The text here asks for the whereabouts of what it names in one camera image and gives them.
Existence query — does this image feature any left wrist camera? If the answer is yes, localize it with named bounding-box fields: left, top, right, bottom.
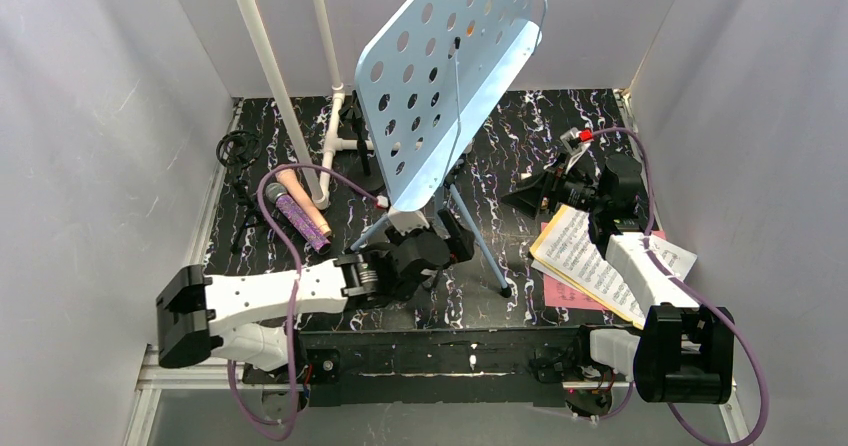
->
left=376, top=195, right=431, bottom=235

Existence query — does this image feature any yellow sheet music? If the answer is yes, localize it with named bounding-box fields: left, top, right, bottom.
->
left=528, top=204, right=647, bottom=330

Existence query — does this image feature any black round-base microphone stand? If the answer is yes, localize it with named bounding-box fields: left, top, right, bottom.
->
left=340, top=91, right=385, bottom=195

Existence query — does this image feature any purple cable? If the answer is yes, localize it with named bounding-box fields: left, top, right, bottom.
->
left=582, top=126, right=772, bottom=446
left=226, top=163, right=392, bottom=443

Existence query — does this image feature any blue music stand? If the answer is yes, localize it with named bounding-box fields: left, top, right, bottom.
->
left=349, top=0, right=550, bottom=299

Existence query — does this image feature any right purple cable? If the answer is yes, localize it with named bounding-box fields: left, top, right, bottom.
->
left=582, top=126, right=772, bottom=446

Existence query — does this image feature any pink sheet music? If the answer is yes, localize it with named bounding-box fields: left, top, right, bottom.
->
left=539, top=220, right=667, bottom=312

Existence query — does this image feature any purple glitter microphone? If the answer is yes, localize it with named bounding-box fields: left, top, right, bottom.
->
left=264, top=182, right=331, bottom=254

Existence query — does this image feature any white PVC pipe frame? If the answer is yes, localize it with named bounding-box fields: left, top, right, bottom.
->
left=218, top=0, right=358, bottom=170

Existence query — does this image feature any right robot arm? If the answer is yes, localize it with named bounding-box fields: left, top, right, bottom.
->
left=501, top=154, right=734, bottom=404

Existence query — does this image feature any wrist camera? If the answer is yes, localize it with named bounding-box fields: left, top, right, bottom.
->
left=376, top=195, right=431, bottom=235
left=560, top=128, right=593, bottom=173

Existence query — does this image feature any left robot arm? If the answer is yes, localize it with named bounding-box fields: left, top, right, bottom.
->
left=155, top=209, right=475, bottom=371

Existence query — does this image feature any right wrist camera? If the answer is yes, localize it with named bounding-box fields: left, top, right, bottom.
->
left=560, top=128, right=593, bottom=173

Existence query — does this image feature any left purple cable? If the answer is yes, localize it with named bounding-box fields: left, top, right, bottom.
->
left=226, top=163, right=392, bottom=443

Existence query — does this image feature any pink microphone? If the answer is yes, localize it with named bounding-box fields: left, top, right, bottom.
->
left=275, top=169, right=332, bottom=238

